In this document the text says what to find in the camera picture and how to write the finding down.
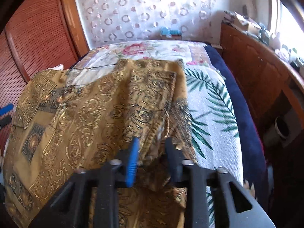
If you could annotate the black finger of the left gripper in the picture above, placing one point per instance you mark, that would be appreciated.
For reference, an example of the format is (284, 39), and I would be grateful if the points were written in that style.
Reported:
(5, 121)

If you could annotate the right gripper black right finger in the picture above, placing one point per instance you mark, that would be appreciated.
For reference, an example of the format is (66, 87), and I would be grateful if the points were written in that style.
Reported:
(174, 160)

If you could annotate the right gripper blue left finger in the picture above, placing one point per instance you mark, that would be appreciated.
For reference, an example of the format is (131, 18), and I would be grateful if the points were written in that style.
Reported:
(132, 160)

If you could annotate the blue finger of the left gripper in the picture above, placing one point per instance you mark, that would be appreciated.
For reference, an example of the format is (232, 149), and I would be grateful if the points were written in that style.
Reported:
(6, 109)

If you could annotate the mustard patterned scarf cloth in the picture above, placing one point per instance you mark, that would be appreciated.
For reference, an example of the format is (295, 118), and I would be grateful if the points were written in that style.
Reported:
(58, 129)

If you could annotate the palm leaf print blanket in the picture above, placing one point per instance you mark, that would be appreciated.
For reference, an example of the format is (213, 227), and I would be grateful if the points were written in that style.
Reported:
(215, 134)

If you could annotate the navy blue fleece blanket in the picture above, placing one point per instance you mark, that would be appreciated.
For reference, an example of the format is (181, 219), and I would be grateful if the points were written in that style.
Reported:
(254, 163)

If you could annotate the red-brown louvered wardrobe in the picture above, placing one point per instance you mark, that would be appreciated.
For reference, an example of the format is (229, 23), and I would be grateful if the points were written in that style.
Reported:
(39, 35)

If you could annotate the floral quilt bedspread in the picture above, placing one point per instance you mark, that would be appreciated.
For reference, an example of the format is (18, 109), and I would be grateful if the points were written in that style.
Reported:
(102, 60)

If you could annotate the long wooden sideboard cabinet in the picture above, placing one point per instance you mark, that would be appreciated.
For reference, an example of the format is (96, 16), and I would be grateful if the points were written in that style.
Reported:
(272, 88)

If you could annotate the blue tissue box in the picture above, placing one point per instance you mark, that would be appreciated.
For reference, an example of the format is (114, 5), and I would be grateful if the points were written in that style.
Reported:
(169, 34)

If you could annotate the sheer circle pattern curtain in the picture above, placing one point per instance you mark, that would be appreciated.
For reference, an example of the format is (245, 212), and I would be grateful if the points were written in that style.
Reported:
(113, 21)

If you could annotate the open cardboard box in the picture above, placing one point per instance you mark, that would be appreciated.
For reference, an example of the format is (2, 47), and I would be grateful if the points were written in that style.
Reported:
(247, 25)

